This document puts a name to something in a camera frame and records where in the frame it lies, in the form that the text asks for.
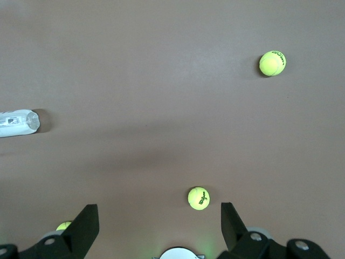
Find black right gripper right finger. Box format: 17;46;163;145
217;201;332;259

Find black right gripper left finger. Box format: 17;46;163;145
0;204;100;259

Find clear tennis ball can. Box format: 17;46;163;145
0;108;41;139

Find brown table cover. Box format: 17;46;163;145
0;0;345;259

